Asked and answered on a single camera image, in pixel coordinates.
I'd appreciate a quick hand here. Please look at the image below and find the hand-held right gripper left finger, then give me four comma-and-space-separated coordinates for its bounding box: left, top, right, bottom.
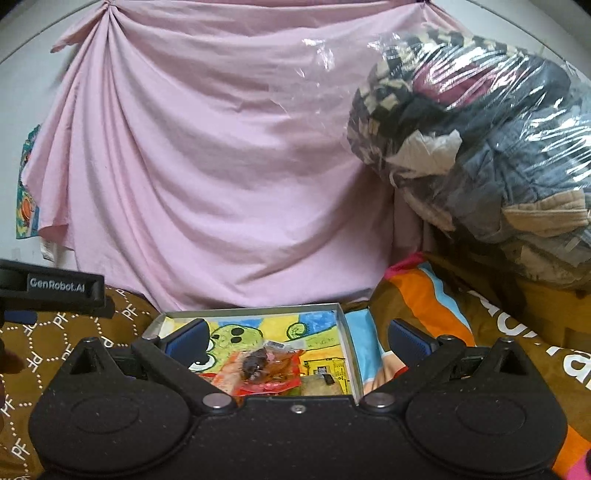
58, 318, 238, 415

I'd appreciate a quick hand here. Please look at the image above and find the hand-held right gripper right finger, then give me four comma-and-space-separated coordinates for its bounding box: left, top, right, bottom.
358, 318, 539, 415

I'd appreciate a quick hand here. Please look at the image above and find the grey shallow box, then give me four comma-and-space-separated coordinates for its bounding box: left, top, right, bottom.
141, 302, 366, 400

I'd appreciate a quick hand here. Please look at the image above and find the red snack packet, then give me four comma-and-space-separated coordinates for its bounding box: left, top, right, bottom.
231, 369, 302, 398

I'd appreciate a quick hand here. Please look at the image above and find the round pastry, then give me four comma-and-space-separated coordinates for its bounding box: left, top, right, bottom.
300, 373, 350, 398

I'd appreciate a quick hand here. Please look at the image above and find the person's left hand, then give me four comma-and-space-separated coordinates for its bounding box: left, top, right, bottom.
0, 344, 27, 374

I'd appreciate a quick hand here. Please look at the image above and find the brown patterned blanket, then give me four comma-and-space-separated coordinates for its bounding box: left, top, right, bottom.
0, 284, 160, 480

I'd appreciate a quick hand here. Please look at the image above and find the colourful cartoon blanket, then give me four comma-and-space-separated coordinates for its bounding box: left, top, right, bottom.
344, 251, 591, 480

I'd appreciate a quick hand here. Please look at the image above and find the cartoon frog lining sheet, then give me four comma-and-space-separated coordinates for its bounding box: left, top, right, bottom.
164, 310, 352, 398

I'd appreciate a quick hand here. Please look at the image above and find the pink hanging cloth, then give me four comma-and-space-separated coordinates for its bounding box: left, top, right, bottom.
21, 0, 455, 313

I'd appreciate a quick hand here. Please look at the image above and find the clear bag of clothes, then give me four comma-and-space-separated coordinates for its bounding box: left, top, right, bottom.
344, 21, 591, 292

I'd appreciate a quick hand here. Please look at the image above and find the cartoon wall poster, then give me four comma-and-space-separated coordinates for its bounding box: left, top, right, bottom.
16, 124, 45, 241

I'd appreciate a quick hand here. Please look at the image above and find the wooden bed frame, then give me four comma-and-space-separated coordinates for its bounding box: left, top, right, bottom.
515, 277, 591, 343

